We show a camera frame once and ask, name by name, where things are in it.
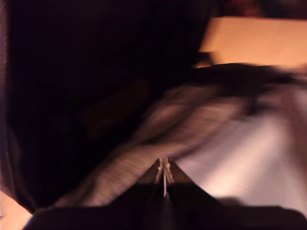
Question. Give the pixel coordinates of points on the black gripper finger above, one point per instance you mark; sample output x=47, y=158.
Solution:
x=148, y=187
x=180, y=187

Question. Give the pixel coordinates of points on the grey fabric backpack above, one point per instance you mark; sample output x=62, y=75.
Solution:
x=204, y=124

